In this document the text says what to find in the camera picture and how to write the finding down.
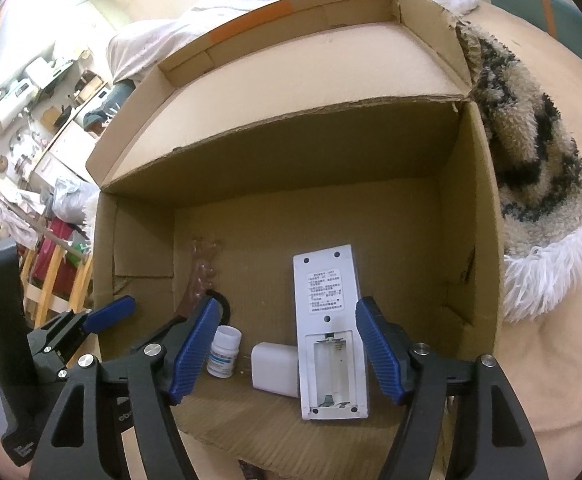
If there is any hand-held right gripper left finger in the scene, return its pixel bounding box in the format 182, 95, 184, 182
28, 296, 222, 480

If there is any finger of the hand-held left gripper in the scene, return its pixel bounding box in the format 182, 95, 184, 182
28, 296, 137, 378

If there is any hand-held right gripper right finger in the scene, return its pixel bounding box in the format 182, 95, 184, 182
355, 296, 544, 480

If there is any white pill bottle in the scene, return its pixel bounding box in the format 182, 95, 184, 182
206, 325, 243, 378

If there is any white remote control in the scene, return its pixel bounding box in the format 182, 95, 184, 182
292, 244, 372, 421

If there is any white charger adapter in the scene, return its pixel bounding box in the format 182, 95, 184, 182
251, 342, 300, 398

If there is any clear pink massage comb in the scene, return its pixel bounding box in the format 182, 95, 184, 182
181, 237, 222, 318

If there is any cardboard box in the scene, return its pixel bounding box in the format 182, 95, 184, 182
85, 0, 506, 480

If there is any wooden drying rack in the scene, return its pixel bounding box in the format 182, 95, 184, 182
0, 175, 94, 331

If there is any grey plastic bag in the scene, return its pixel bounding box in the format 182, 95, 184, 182
46, 177, 97, 223

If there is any white base cabinet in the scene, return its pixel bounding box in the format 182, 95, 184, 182
31, 125, 103, 186

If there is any white water heater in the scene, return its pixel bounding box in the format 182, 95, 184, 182
0, 91, 34, 131

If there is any teal pillow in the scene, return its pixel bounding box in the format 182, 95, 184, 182
84, 82, 134, 131

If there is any white cylindrical appliance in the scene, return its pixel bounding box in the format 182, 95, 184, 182
24, 57, 54, 86

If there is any fluffy patterned blanket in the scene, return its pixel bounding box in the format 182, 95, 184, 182
451, 20, 582, 323

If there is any white duvet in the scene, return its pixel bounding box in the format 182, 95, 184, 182
106, 0, 479, 86

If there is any teal cushion with orange stripe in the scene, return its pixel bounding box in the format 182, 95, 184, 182
486, 0, 582, 68

